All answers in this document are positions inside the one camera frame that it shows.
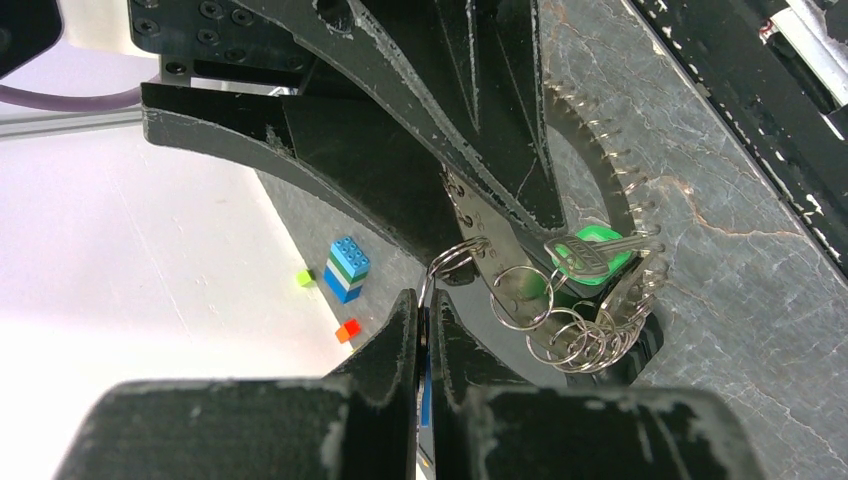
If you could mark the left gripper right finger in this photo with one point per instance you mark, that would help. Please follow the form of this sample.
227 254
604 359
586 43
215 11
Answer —
488 422

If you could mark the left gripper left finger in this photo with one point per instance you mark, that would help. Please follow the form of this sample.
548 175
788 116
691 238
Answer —
357 422

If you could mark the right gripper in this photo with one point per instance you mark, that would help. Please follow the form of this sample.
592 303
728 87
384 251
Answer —
350 154

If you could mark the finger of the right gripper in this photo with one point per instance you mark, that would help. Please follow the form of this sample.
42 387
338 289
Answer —
463 77

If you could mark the blue key tag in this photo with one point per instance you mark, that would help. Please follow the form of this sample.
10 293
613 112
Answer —
425 397

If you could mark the metal disc keyring with rings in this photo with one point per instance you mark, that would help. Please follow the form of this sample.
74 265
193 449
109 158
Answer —
584 305

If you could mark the green key tag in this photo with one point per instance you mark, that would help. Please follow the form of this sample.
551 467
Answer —
592 255

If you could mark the red small block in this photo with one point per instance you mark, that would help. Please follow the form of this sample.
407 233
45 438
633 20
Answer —
348 330

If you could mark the blue green stacked bricks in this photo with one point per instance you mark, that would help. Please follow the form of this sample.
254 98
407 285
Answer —
346 269

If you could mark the green small cube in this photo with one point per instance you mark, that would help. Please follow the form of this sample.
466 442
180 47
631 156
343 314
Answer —
305 278

